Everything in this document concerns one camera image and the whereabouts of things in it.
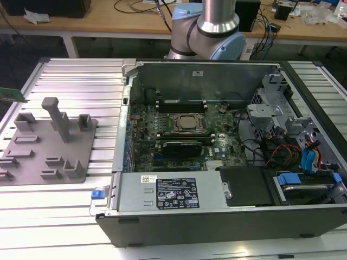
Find tall black box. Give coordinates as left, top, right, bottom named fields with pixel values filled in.
left=238, top=0, right=261, bottom=33

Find clear plastic bags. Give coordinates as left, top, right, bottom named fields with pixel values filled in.
left=303, top=4, right=339, bottom=27

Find black disk bay cover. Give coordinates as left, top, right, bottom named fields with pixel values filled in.
left=215, top=166, right=290, bottom=208

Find grey power supply unit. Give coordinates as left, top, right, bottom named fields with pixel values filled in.
left=116, top=172, right=231, bottom=212

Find wooden desk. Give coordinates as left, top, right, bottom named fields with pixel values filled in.
left=0, top=0, right=347, bottom=59

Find CPU socket with CPU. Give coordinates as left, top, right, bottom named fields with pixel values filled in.
left=169, top=112, right=208, bottom=133

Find large black box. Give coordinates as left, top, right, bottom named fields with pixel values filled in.
left=5, top=0, right=89, bottom=19

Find black graphics card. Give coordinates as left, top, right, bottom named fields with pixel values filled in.
left=162, top=139, right=203, bottom=158

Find hard disk in blue carrier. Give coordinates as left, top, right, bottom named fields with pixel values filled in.
left=275, top=173, right=342, bottom=204

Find blue cable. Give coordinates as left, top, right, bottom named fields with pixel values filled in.
left=264, top=13, right=275, bottom=62

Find blue flat wire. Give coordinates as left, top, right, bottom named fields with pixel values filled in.
left=302, top=147, right=323, bottom=174

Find green RAM stick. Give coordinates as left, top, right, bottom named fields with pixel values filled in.
left=0, top=87, right=28, bottom=103

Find grey case corner latch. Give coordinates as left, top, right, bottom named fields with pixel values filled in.
left=121, top=58, right=138, bottom=77

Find grey metal drive cage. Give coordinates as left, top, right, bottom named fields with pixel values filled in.
left=246, top=73, right=318, bottom=147

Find small black box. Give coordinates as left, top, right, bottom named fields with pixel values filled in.
left=274, top=4, right=294, bottom=20

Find red yellow wire bundle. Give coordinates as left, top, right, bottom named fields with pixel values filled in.
left=264, top=143, right=303, bottom=166

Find green motherboard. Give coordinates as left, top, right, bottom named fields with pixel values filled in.
left=127, top=100, right=249, bottom=173

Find black RAM slot bank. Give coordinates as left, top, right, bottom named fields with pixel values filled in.
left=156, top=132, right=216, bottom=142
left=156, top=99, right=208, bottom=113

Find silver chipset heat sink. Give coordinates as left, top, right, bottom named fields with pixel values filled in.
left=205, top=159, right=231, bottom=171

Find black cable loop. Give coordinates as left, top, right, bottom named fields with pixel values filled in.
left=113, top=0, right=174, bottom=13

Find grey parts rack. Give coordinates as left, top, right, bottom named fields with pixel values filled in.
left=0, top=97, right=98, bottom=186

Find crumpled white paper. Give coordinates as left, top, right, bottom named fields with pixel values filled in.
left=23, top=7, right=52, bottom=23

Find black open PC case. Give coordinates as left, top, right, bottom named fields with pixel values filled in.
left=95, top=58, right=347, bottom=249

